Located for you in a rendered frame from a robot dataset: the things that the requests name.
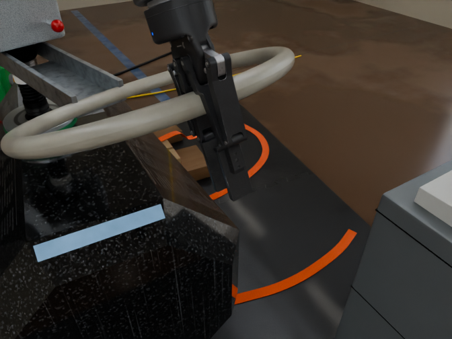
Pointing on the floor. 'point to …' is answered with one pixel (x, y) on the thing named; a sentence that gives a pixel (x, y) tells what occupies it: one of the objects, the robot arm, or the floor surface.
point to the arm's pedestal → (403, 272)
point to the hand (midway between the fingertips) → (226, 168)
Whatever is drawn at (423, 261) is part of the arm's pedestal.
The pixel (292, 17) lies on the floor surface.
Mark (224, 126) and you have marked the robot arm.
